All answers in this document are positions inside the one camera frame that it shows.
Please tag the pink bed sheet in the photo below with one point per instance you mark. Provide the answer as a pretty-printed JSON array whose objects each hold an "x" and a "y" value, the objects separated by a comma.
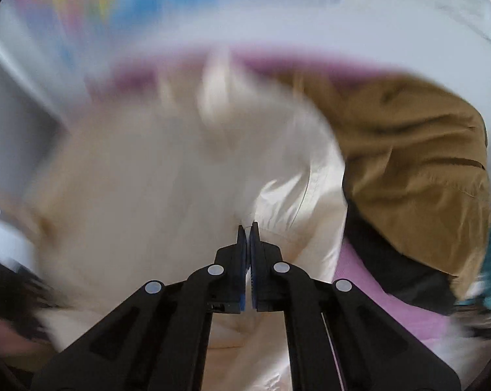
[{"x": 363, "y": 305}]

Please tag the black cloth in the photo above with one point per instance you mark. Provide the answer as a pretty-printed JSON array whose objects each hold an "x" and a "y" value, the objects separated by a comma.
[{"x": 392, "y": 269}]

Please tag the mustard brown jacket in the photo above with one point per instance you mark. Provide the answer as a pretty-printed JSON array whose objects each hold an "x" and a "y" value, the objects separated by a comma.
[{"x": 412, "y": 159}]

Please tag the cream pants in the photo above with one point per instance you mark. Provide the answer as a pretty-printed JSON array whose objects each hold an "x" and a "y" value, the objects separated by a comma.
[{"x": 147, "y": 195}]

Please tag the colourful wall map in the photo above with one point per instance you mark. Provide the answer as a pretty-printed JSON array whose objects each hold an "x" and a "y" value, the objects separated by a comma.
[{"x": 86, "y": 0}]

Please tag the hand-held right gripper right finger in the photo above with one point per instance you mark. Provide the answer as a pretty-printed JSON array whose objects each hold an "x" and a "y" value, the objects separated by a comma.
[{"x": 253, "y": 277}]

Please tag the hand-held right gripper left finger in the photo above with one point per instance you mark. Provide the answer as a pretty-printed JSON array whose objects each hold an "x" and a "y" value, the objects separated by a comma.
[{"x": 242, "y": 277}]

